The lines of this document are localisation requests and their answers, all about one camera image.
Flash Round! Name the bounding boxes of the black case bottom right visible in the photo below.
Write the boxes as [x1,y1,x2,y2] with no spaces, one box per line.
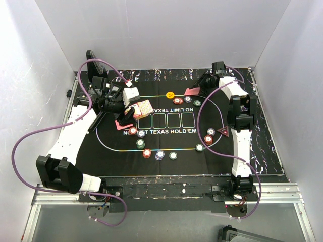
[218,225,280,242]

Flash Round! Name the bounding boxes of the black red all-in triangle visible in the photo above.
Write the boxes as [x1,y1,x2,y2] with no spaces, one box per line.
[217,126,229,137]

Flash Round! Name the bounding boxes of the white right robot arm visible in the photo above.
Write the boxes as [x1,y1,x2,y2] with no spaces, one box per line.
[192,61,257,201]

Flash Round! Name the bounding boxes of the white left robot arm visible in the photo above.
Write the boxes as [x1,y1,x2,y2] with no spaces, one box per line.
[36,109,107,202]

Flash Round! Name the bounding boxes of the red cards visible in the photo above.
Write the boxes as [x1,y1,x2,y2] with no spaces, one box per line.
[184,87,200,96]
[115,120,134,131]

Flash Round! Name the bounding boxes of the green poker chip stack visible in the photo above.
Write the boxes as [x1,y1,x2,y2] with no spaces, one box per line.
[169,152,178,160]

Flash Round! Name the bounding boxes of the red chips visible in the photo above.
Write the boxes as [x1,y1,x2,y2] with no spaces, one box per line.
[204,135,213,146]
[173,97,183,105]
[129,127,137,135]

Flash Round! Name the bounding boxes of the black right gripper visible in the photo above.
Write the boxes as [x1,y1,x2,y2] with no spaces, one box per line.
[190,72,216,97]

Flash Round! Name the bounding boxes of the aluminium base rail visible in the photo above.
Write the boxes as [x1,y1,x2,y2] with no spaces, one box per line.
[22,183,316,241]

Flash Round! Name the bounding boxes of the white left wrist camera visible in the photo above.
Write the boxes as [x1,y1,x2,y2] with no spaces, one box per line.
[122,87,140,107]

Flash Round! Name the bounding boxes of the black white chess board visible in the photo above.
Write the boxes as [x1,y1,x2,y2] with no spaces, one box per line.
[88,111,106,132]

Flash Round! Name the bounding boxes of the green chips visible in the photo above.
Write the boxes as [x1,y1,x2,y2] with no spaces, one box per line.
[136,139,145,150]
[193,100,202,107]
[195,144,204,152]

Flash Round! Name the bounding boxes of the red playing card box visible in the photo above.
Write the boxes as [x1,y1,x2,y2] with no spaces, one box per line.
[124,100,154,120]

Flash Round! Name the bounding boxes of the blue chips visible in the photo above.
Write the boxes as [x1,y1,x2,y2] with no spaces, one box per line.
[207,128,216,136]
[137,130,146,138]
[184,96,192,103]

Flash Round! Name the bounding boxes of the black chess board lid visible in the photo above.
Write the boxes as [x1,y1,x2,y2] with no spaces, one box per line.
[86,50,108,82]

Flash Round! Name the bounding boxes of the yellow big blind button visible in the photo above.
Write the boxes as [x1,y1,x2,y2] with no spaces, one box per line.
[166,91,175,99]

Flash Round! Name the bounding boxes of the red poker chip stack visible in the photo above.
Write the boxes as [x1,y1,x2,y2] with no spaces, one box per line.
[143,149,151,158]

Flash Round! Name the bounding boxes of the black poker felt mat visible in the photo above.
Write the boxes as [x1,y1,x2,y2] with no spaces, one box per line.
[54,67,285,177]

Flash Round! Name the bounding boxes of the blue poker chip stack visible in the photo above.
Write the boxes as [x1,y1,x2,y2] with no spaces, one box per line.
[155,150,165,161]

